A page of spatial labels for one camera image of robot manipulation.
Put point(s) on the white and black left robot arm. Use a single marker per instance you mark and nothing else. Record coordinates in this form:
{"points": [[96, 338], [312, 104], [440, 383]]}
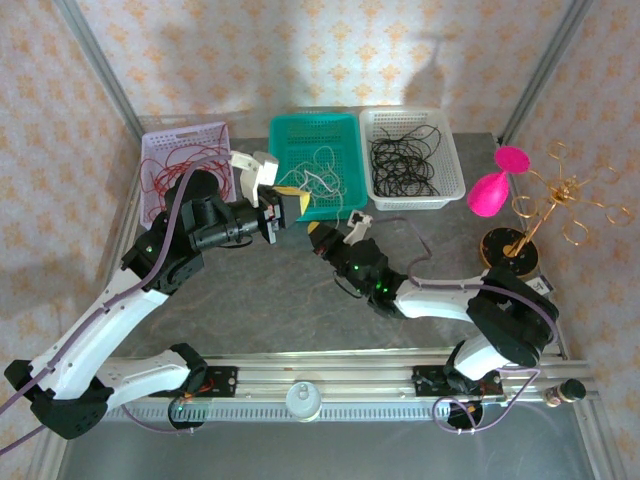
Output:
{"points": [[100, 325]]}

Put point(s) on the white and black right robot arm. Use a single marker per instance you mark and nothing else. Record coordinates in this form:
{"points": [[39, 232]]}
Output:
{"points": [[440, 302]]}

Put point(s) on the teal plastic basket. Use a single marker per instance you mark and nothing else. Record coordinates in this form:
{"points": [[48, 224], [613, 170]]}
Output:
{"points": [[320, 135]]}

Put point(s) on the lilac plastic basket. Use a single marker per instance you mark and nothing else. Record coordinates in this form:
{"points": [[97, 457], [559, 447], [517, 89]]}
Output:
{"points": [[150, 145]]}

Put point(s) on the pink plastic goblet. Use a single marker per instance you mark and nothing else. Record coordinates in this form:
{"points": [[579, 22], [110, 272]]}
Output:
{"points": [[487, 195]]}

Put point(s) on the white plastic basket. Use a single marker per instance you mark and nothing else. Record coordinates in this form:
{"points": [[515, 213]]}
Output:
{"points": [[450, 150]]}

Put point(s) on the white round knob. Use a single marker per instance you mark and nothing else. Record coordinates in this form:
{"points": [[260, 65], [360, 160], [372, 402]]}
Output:
{"points": [[303, 400]]}

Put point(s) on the small printed card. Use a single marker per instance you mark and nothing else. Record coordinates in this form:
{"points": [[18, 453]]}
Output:
{"points": [[544, 286]]}

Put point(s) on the small dark bottle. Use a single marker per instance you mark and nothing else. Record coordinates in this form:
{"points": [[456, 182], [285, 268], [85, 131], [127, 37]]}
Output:
{"points": [[565, 392]]}

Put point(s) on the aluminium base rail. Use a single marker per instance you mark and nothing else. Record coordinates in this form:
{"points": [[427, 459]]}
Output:
{"points": [[325, 372]]}

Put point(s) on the aluminium frame post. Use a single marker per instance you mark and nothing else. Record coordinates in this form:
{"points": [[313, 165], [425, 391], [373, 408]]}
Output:
{"points": [[100, 65], [545, 70]]}

